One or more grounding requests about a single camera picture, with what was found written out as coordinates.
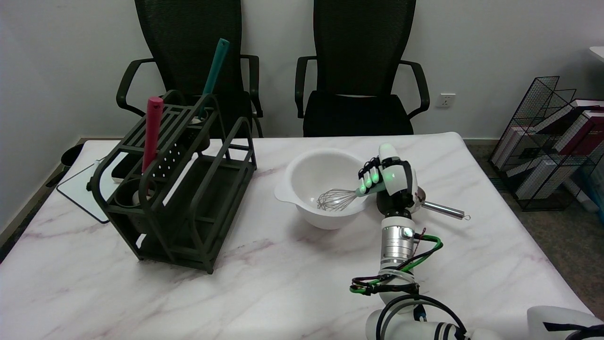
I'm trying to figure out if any black cable loop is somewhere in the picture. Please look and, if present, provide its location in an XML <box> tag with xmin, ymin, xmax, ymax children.
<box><xmin>377</xmin><ymin>295</ymin><xmax>468</xmax><ymax>340</ymax></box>

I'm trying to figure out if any white board with black edge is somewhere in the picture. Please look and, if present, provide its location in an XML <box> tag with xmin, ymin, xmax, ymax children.
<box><xmin>57</xmin><ymin>142</ymin><xmax>123</xmax><ymax>224</ymax></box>

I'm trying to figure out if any white mixing bowl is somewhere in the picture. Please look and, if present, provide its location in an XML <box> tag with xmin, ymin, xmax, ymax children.
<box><xmin>275</xmin><ymin>148</ymin><xmax>378</xmax><ymax>230</ymax></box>

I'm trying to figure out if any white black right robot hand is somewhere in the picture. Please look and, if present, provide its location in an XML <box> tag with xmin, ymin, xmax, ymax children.
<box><xmin>356</xmin><ymin>143</ymin><xmax>419</xmax><ymax>218</ymax></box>

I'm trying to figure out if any whisk with mint handle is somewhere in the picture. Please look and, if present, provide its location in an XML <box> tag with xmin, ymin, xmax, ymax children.
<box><xmin>317</xmin><ymin>182</ymin><xmax>385</xmax><ymax>212</ymax></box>

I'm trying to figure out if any black mesh office chair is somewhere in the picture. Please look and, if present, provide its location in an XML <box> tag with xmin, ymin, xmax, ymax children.
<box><xmin>116</xmin><ymin>0</ymin><xmax>264</xmax><ymax>138</ymax></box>
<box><xmin>294</xmin><ymin>0</ymin><xmax>430</xmax><ymax>137</ymax></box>

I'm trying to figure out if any red handled utensil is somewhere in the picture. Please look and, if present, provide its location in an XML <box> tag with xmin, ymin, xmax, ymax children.
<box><xmin>142</xmin><ymin>96</ymin><xmax>164</xmax><ymax>196</ymax></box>

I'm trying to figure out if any dark green utensil rack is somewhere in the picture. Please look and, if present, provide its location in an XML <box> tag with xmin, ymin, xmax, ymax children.
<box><xmin>86</xmin><ymin>90</ymin><xmax>258</xmax><ymax>274</ymax></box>

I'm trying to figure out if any black waste bin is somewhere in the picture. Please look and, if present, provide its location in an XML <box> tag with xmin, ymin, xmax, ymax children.
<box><xmin>60</xmin><ymin>144</ymin><xmax>84</xmax><ymax>167</ymax></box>

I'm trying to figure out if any black wire mesh rack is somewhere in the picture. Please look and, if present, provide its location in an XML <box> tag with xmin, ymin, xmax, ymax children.
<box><xmin>491</xmin><ymin>76</ymin><xmax>604</xmax><ymax>212</ymax></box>

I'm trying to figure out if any white paperback book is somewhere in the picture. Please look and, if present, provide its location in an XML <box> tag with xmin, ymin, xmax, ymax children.
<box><xmin>514</xmin><ymin>158</ymin><xmax>562</xmax><ymax>199</ymax></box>

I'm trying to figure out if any stainless steel scoop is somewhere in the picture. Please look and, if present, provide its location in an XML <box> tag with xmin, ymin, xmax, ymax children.
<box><xmin>413</xmin><ymin>187</ymin><xmax>471</xmax><ymax>221</ymax></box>

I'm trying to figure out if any teal handled utensil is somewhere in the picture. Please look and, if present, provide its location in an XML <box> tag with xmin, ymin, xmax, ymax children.
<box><xmin>191</xmin><ymin>38</ymin><xmax>230</xmax><ymax>124</ymax></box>

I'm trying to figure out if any maroon hardcover book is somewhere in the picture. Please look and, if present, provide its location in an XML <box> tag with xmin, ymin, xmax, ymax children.
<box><xmin>559</xmin><ymin>106</ymin><xmax>604</xmax><ymax>156</ymax></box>

